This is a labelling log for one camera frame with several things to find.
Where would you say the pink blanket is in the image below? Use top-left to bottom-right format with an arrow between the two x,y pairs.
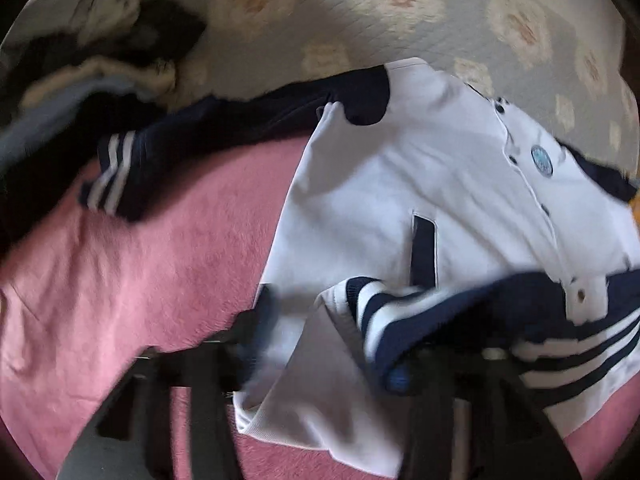
0,140 -> 640,480

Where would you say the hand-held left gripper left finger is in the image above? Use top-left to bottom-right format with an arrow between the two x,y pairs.
55,284 -> 282,480

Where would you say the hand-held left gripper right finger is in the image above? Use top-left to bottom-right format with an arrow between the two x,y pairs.
384,346 -> 582,480

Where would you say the grey floral quilted cover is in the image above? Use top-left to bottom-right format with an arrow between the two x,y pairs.
165,0 -> 640,181

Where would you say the white and navy varsity jacket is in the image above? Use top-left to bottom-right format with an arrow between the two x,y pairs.
80,57 -> 640,476

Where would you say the pile of clothes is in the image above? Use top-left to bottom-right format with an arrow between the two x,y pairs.
0,0 -> 207,201

